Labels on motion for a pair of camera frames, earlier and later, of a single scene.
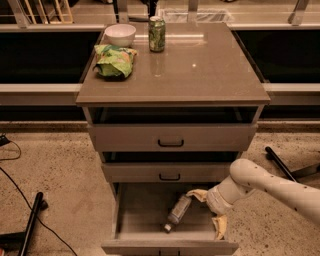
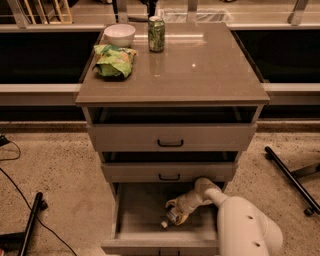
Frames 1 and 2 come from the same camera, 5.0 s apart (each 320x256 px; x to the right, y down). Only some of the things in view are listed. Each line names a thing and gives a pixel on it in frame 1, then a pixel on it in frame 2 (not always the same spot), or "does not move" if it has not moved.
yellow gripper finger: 200,194 -> 173,202
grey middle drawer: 166,172 does not move
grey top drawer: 171,137 does not move
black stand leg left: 18,241 does not move
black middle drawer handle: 168,179 does not move
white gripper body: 215,201 -> 192,201
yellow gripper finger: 220,224 -> 183,218
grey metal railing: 65,93 does not move
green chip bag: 114,63 does not move
